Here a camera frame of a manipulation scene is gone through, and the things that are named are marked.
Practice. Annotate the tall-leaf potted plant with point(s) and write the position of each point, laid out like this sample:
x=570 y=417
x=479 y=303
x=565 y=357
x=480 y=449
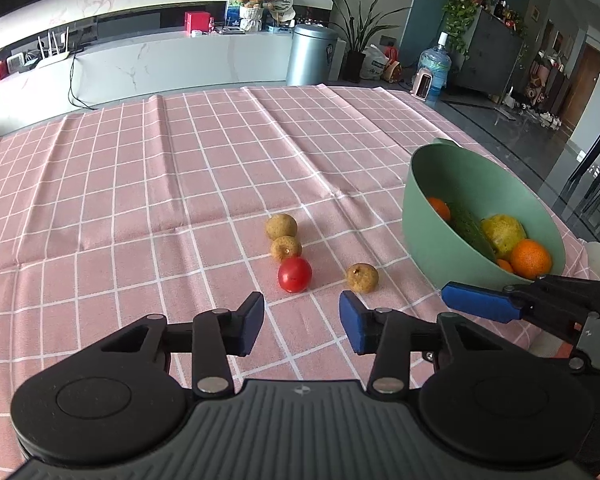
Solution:
x=362 y=25

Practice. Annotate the white plastic bag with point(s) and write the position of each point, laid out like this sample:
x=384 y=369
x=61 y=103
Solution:
x=372 y=64

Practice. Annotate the small white device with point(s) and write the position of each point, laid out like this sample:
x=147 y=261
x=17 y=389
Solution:
x=16 y=62

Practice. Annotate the green picture card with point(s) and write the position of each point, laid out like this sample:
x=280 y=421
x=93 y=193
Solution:
x=234 y=5

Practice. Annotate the pink checked tablecloth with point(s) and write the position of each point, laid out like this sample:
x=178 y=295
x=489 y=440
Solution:
x=130 y=200

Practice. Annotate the red tomato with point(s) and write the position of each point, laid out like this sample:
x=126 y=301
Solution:
x=295 y=275

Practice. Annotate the beige chair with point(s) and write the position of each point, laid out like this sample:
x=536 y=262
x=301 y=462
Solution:
x=597 y=260

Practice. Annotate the brown wooden door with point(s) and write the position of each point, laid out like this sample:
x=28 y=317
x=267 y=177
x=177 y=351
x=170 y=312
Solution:
x=585 y=85

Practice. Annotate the trailing pothos plant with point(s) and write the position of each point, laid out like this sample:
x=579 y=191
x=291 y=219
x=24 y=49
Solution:
x=460 y=0

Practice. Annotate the grey cabinet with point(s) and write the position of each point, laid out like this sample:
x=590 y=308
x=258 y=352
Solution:
x=490 y=60

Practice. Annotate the bottles on cabinet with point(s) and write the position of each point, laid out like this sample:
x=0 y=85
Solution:
x=505 y=10

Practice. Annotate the orange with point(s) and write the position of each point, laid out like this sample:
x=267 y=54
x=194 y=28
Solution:
x=505 y=265
x=530 y=259
x=439 y=208

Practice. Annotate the blue water jug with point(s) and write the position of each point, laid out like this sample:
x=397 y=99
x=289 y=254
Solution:
x=435 y=70

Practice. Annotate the white wrapped pot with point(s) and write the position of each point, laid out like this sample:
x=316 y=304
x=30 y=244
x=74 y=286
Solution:
x=250 y=19

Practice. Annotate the green cucumber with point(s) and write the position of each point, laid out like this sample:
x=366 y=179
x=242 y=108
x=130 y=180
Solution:
x=472 y=232

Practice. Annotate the black dining chairs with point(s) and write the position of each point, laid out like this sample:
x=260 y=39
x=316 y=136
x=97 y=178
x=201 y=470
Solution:
x=597 y=180

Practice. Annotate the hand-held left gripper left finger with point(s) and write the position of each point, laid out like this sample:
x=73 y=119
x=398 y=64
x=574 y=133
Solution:
x=250 y=325

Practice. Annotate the silver trash can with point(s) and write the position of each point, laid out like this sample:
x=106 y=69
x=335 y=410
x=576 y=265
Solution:
x=311 y=57

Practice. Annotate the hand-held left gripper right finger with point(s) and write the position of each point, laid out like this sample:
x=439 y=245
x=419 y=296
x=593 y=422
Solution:
x=354 y=322

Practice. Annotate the white marble tv console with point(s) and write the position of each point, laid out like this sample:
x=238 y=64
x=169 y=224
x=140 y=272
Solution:
x=180 y=70

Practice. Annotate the round white hand fan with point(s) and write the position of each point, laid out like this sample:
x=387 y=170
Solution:
x=281 y=2

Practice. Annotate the orange bag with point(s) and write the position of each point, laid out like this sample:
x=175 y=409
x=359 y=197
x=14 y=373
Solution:
x=393 y=66

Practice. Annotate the small white heater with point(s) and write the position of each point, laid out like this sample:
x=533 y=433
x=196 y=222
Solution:
x=421 y=85

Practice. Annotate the yellow-green pear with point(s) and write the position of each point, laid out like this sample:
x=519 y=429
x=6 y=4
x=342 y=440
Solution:
x=502 y=232

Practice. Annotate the white wifi router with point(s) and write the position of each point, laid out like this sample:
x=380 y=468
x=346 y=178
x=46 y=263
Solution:
x=54 y=55

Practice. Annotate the green colander bowl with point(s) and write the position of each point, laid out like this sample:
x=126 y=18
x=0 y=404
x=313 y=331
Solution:
x=430 y=255

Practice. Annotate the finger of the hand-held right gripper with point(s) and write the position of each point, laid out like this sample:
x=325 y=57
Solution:
x=480 y=301

